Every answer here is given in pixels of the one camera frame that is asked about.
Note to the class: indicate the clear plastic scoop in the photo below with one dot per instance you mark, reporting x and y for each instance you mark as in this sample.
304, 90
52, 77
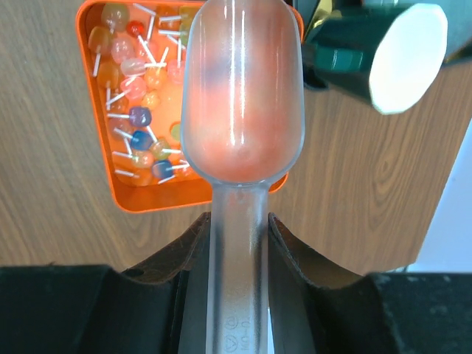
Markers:
242, 129

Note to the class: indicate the dark green mug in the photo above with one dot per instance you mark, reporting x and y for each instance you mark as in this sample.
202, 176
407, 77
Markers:
392, 73

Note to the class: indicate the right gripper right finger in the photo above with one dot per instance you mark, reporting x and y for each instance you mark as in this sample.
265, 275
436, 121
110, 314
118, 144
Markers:
317, 306

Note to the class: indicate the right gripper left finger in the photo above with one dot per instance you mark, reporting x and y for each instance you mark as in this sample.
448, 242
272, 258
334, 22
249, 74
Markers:
96, 309

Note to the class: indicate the orange tray of lollipops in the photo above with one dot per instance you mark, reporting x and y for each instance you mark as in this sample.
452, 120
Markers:
135, 55

